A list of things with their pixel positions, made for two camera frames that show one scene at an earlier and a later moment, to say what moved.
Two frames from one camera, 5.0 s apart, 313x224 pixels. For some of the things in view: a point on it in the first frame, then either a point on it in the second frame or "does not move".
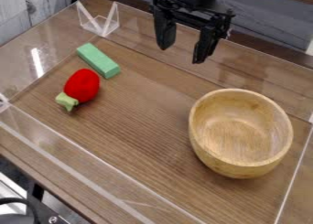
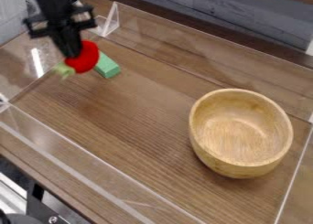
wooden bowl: [239, 133] does not move
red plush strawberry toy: [80, 88] → [81, 62]
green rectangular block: [96, 60] does not move
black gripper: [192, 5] → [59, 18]
